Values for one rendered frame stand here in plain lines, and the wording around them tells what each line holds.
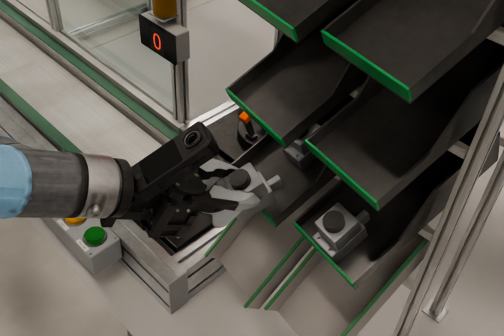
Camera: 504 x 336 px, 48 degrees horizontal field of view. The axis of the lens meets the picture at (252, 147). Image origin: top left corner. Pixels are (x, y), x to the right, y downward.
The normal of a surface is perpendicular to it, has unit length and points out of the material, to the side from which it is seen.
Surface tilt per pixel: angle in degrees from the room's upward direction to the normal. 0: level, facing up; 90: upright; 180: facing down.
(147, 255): 0
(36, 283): 0
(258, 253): 45
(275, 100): 25
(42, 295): 0
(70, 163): 30
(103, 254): 90
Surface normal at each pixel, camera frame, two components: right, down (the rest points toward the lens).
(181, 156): -0.41, -0.51
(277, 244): -0.55, -0.28
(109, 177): 0.63, -0.29
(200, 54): 0.05, -0.75
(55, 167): 0.58, -0.53
